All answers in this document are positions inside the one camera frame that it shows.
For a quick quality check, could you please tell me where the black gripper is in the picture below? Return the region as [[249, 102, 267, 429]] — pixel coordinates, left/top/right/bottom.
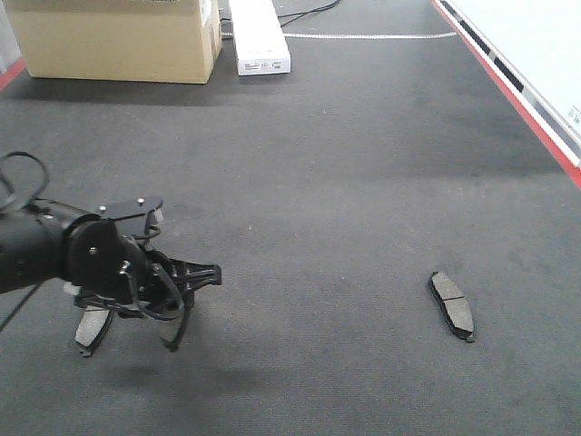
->
[[65, 195, 222, 321]]

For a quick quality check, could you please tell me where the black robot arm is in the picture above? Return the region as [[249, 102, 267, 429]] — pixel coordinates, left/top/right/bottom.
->
[[1, 196, 222, 322]]

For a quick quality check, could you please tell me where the cardboard box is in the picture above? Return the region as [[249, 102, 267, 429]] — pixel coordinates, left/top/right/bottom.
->
[[4, 1, 222, 84]]

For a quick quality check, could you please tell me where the white long carton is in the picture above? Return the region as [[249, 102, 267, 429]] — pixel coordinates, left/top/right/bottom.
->
[[229, 0, 291, 76]]

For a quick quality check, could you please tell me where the white machine side panel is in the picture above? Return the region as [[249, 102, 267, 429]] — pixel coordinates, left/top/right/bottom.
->
[[436, 1, 580, 169]]

